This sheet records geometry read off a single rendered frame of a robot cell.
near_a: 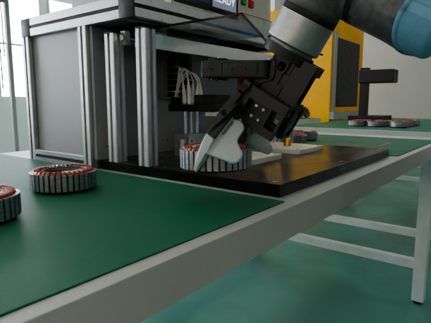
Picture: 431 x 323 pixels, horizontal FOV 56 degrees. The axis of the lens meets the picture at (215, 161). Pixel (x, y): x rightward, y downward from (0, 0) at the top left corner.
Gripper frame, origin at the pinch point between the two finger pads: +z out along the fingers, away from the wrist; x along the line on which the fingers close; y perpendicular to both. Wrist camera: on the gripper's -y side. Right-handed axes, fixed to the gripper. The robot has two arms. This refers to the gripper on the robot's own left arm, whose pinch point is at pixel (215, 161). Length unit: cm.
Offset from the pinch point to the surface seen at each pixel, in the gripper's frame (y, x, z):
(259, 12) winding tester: -35, 60, -21
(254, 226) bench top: 12.2, -7.2, 1.0
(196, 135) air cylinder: -20.4, 30.5, 10.6
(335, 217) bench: 9, 194, 66
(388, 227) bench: 36, 190, 51
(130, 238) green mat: 3.8, -20.7, 4.9
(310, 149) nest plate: 1, 51, 3
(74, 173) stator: -18.4, -8.0, 13.8
